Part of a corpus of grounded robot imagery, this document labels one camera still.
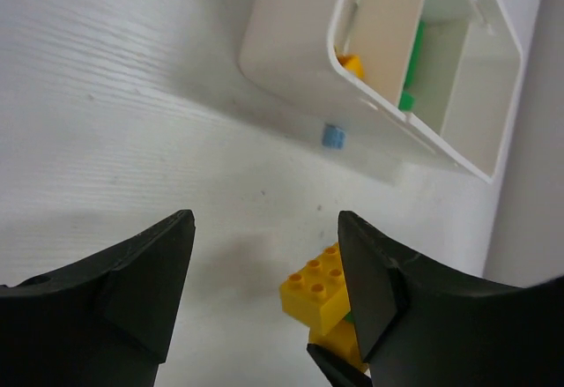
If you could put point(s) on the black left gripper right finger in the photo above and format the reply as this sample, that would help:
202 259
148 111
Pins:
422 323

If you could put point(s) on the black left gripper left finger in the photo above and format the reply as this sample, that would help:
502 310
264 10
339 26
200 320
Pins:
105 320

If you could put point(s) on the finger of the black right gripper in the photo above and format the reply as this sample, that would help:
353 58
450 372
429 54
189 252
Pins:
338 372

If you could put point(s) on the green long lego piece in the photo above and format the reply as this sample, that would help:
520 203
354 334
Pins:
407 101

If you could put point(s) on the yellow lego brick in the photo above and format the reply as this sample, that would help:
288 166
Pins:
351 63

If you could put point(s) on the small blue lego by container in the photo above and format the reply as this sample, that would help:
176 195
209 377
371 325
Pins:
333 137

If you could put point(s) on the white three-compartment container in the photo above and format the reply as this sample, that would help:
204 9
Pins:
465 85

